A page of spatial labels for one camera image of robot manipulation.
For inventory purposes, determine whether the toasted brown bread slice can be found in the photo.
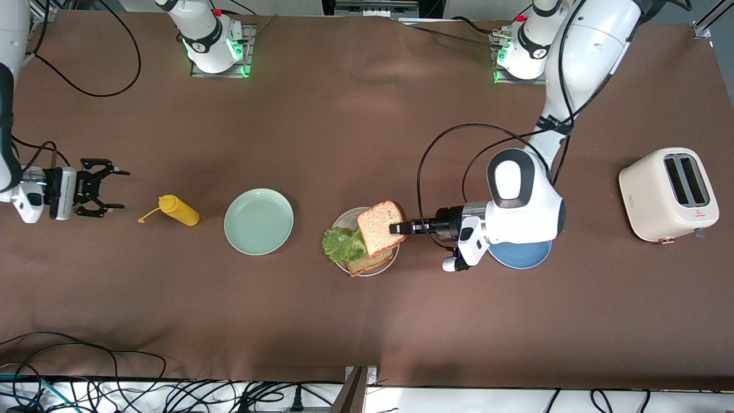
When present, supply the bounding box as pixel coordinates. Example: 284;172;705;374
356;200;409;259
346;246;397;278

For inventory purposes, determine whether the green lettuce leaf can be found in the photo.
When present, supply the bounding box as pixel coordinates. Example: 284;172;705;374
321;226;368;264

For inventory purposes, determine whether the yellow mustard squeeze bottle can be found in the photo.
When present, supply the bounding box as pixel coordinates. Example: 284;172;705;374
138;194;201;227

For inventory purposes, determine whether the beige plate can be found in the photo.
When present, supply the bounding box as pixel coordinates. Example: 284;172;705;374
330;207;401;278

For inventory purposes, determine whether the blue plate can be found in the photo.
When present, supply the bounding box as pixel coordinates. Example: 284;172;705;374
487;239;553;270

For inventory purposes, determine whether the mint green plate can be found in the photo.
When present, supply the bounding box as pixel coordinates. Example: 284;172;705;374
224;188;295;256

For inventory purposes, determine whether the brown table cloth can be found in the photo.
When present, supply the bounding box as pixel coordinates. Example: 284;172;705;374
0;9;734;391

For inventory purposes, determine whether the aluminium corner profile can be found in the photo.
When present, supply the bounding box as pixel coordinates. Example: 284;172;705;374
26;0;58;24
691;0;734;40

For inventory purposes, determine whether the white toaster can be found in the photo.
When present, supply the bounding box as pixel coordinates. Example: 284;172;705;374
618;147;721;246

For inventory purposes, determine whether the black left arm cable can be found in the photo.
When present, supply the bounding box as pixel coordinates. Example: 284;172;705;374
416;0;620;253

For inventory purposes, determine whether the black floor cable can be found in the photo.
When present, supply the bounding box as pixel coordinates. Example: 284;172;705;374
0;343;167;405
0;332;121;413

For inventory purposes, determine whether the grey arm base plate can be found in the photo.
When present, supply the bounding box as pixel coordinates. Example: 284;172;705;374
190;23;256;79
493;32;551;86

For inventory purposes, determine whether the aluminium profile post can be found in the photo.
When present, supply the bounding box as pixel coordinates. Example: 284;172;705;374
341;365;379;413

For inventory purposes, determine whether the teal floor cable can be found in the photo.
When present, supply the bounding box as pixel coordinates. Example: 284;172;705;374
0;372;78;413

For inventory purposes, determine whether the black cable on table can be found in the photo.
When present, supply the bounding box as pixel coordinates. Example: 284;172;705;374
401;16;508;46

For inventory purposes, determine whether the black metal equipment frame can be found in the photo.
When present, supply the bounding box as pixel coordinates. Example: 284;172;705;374
321;0;445;19

